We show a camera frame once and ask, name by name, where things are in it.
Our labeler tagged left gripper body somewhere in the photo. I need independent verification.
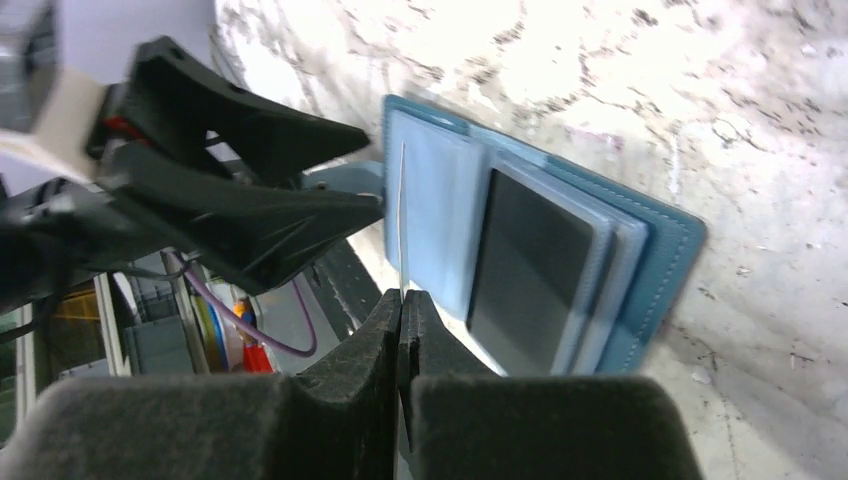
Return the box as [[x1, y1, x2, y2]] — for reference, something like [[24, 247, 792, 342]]
[[0, 99, 200, 313]]

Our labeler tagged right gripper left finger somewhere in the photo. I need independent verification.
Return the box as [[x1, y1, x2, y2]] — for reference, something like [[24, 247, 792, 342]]
[[1, 289, 402, 479]]

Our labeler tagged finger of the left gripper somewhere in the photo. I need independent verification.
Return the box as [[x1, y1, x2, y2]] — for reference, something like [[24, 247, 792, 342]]
[[86, 36, 370, 186], [99, 142, 383, 295]]

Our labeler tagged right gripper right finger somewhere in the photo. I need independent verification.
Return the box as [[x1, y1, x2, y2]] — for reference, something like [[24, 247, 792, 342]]
[[398, 290, 702, 479]]

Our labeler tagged black VIP credit card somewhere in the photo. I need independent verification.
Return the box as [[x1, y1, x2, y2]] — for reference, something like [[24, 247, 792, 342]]
[[396, 141, 408, 300]]

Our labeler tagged blue card holder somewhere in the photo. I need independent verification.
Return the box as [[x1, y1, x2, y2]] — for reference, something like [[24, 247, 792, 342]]
[[301, 93, 708, 378]]

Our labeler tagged black card in sleeve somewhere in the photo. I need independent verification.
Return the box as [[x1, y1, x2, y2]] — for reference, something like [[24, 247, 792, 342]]
[[469, 171, 594, 375]]

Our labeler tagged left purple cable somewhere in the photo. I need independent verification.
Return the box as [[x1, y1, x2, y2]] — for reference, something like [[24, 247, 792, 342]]
[[168, 251, 319, 360]]

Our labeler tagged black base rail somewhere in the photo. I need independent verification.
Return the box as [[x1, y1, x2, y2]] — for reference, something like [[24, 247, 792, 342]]
[[304, 240, 382, 340]]

